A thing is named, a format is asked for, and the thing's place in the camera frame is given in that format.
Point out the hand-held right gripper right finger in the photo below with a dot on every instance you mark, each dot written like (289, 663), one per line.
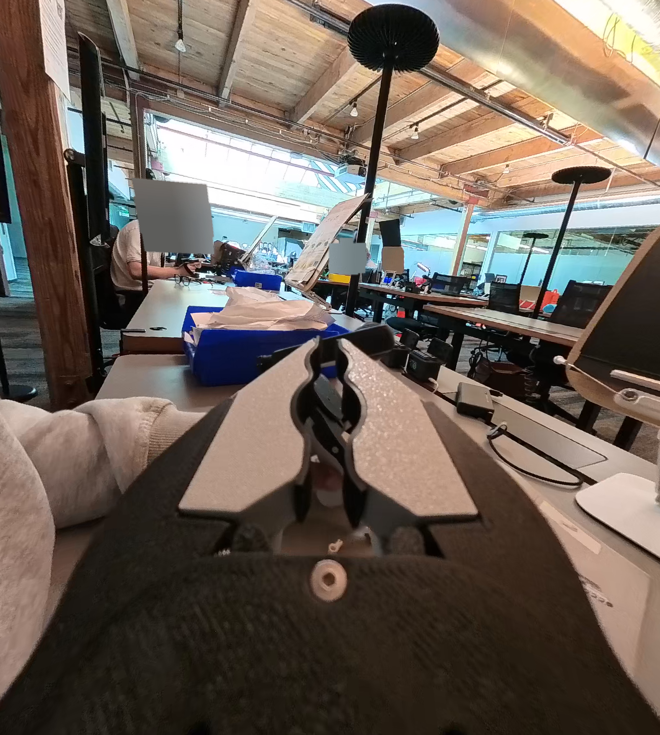
(410, 453)

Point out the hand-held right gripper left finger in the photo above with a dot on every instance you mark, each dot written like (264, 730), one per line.
(249, 448)

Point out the person's left forearm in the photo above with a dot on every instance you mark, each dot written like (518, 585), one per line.
(106, 448)

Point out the black power adapter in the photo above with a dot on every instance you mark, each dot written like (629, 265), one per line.
(474, 399)

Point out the large blue storage bin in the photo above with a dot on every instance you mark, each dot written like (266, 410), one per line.
(238, 356)

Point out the black upright panel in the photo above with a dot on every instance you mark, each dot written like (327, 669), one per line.
(390, 241)

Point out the tan picture board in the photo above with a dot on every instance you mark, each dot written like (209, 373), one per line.
(324, 241)

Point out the brown wooden desk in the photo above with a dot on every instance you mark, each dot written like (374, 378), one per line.
(496, 321)

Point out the small blue storage bin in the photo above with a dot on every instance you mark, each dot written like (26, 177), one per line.
(258, 281)

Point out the black mesh office chair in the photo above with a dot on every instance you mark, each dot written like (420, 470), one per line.
(505, 297)
(580, 304)

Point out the light wooden desk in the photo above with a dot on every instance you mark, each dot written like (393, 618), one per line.
(157, 310)

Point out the ceiling projector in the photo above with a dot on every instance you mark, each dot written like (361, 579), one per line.
(354, 167)

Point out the black eyeglasses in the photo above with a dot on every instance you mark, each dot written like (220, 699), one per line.
(180, 280)

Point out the white metal stand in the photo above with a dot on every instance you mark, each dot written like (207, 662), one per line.
(623, 505)

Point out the tall black floor lamp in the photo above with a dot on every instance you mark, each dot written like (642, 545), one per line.
(393, 34)

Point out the black monitor on pole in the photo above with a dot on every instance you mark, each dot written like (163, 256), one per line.
(91, 143)

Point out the white paper notice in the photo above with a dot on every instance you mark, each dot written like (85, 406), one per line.
(54, 46)

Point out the wooden support post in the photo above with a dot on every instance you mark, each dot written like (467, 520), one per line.
(37, 229)

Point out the silver ventilation duct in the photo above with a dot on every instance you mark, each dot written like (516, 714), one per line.
(565, 69)

